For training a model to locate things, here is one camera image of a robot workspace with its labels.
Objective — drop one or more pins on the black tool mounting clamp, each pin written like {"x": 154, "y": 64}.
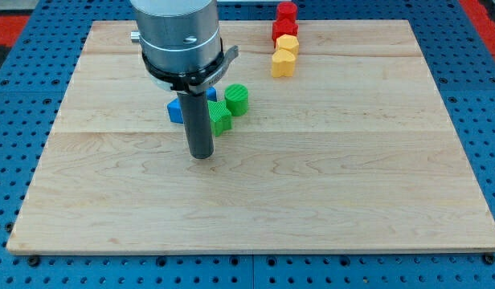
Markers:
{"x": 193, "y": 82}

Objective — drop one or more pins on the green star block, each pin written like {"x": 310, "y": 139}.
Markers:
{"x": 220, "y": 117}

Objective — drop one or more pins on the blue block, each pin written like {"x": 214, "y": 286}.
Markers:
{"x": 174, "y": 107}

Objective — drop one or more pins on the yellow heart block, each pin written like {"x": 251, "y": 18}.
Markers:
{"x": 283, "y": 64}

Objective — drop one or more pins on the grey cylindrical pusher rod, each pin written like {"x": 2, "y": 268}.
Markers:
{"x": 197, "y": 124}

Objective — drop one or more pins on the light wooden board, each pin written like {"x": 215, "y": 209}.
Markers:
{"x": 353, "y": 154}

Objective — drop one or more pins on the green cylinder block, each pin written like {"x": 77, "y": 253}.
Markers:
{"x": 236, "y": 97}

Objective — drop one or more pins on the red cylinder block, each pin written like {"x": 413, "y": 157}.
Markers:
{"x": 286, "y": 11}

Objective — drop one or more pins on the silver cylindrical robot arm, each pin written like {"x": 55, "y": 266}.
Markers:
{"x": 178, "y": 36}

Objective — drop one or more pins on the yellow hexagon block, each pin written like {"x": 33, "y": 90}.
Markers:
{"x": 288, "y": 43}

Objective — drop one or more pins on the red star block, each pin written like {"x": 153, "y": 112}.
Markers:
{"x": 283, "y": 27}

